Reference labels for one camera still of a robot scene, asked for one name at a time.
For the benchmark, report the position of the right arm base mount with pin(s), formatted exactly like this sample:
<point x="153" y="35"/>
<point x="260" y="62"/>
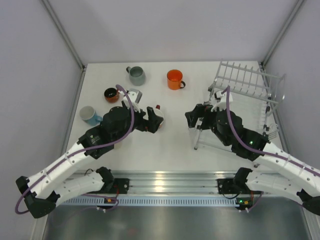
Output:
<point x="231" y="188"/>

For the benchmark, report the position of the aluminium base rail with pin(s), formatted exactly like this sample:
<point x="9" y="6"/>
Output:
<point x="173" y="182"/>

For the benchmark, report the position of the grey ceramic mug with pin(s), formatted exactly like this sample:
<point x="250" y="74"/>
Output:
<point x="136" y="75"/>

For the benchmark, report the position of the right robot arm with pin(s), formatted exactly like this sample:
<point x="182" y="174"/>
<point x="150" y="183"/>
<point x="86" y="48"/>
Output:
<point x="296" y="181"/>

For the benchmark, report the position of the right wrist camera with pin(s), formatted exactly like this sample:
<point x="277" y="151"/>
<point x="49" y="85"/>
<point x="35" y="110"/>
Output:
<point x="222" y="101"/>

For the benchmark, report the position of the blue white mug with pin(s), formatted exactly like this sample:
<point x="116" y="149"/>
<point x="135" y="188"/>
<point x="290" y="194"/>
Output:
<point x="89" y="116"/>

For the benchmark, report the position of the slotted cable duct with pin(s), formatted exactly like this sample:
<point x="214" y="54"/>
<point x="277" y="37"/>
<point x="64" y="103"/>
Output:
<point x="149" y="201"/>

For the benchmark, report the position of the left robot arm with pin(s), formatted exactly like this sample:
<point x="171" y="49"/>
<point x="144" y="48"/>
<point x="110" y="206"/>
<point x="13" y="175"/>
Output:
<point x="50" y="187"/>

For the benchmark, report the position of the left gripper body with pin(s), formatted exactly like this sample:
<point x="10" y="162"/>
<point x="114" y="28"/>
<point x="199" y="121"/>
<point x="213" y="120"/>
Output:
<point x="141" y="124"/>

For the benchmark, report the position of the red floral mug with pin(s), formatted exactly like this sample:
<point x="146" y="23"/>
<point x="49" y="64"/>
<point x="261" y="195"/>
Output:
<point x="159" y="114"/>

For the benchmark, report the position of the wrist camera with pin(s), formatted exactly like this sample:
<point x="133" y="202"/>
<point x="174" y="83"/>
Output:
<point x="135" y="96"/>
<point x="222" y="101"/>

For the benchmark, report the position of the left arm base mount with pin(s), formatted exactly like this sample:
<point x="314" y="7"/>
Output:
<point x="120" y="186"/>

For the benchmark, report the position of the small dark red cup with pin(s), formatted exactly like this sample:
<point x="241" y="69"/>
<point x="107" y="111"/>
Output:
<point x="111" y="95"/>

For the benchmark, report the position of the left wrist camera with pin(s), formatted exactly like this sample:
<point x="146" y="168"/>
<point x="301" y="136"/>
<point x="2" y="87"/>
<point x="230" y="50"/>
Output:
<point x="135" y="96"/>

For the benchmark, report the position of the orange mug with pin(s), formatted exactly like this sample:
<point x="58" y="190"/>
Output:
<point x="175" y="80"/>

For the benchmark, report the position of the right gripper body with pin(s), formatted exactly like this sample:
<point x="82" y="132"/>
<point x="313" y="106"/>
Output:
<point x="204" y="111"/>

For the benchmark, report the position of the metal dish rack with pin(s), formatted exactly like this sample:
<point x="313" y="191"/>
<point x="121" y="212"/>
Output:
<point x="256" y="94"/>

